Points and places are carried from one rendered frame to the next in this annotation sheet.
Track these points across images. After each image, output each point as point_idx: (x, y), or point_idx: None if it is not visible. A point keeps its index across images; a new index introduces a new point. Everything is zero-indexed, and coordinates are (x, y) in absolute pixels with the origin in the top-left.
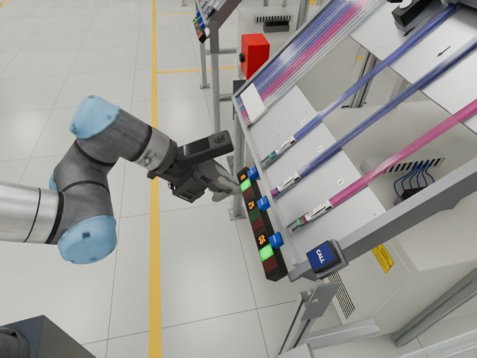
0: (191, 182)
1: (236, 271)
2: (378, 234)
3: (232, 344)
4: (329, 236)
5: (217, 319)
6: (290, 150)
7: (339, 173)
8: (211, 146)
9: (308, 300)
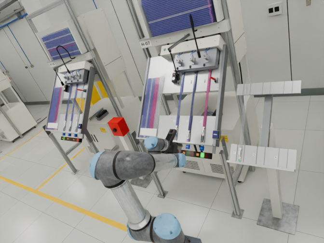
0: (174, 146)
1: (188, 208)
2: (219, 121)
3: (217, 224)
4: (211, 132)
5: (203, 225)
6: (179, 129)
7: (198, 120)
8: (172, 133)
9: (222, 153)
